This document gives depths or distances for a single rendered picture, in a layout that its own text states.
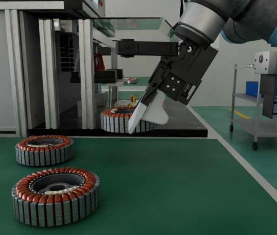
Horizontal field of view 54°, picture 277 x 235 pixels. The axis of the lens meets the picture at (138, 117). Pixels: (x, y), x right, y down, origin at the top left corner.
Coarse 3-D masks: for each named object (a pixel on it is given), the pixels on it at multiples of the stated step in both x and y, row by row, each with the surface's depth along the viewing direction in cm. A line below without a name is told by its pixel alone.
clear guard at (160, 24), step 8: (96, 24) 83; (104, 24) 83; (112, 24) 83; (120, 24) 83; (128, 24) 83; (136, 24) 83; (144, 24) 83; (152, 24) 83; (160, 24) 83; (168, 24) 74; (168, 32) 83; (176, 40) 82
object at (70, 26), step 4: (64, 20) 74; (68, 20) 74; (72, 20) 75; (64, 24) 74; (68, 24) 74; (72, 24) 75; (76, 24) 79; (68, 28) 75; (72, 28) 75; (76, 28) 79; (56, 32) 75; (60, 32) 75; (64, 32) 75; (68, 32) 75; (72, 32) 75; (76, 32) 79
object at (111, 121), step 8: (104, 112) 51; (112, 112) 50; (120, 112) 55; (128, 112) 56; (104, 120) 50; (112, 120) 48; (120, 120) 48; (128, 120) 47; (104, 128) 50; (112, 128) 48; (120, 128) 48; (136, 128) 48; (144, 128) 48; (152, 128) 50
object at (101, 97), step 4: (96, 92) 113; (100, 92) 113; (104, 92) 114; (96, 96) 112; (100, 96) 112; (104, 96) 113; (96, 100) 112; (100, 100) 112; (104, 100) 114; (96, 104) 113; (100, 104) 113; (104, 104) 114
